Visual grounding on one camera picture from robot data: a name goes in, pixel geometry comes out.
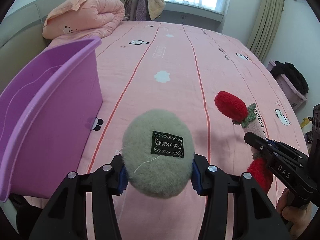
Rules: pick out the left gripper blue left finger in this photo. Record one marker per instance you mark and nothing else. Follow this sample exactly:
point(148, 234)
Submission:
point(119, 179)

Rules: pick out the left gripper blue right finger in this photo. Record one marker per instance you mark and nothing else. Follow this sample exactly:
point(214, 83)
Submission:
point(199, 179)

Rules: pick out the person's right hand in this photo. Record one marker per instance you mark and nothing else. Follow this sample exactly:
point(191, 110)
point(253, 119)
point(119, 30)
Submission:
point(299, 217)

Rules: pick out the pink storage box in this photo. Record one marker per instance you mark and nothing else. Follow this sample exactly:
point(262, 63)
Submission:
point(295, 98)

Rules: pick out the black clothes on box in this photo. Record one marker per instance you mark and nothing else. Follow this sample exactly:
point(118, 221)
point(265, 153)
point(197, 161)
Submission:
point(293, 75)

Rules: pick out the purple plastic basin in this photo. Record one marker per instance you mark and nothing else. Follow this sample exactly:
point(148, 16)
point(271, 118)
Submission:
point(47, 113)

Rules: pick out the pink bed sheet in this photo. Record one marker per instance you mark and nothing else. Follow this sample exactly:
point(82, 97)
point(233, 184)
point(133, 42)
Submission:
point(180, 68)

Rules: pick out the beige curtain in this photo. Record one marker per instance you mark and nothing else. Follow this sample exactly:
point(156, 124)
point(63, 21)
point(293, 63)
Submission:
point(265, 27)

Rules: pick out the folded pink quilt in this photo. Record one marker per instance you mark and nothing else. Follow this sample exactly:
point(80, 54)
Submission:
point(83, 18)

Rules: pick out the chair with draped clothes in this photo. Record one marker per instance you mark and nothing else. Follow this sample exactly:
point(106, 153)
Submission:
point(143, 10)

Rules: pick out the grey upholstered headboard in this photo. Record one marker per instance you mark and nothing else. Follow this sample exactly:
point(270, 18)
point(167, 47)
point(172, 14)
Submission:
point(21, 37)

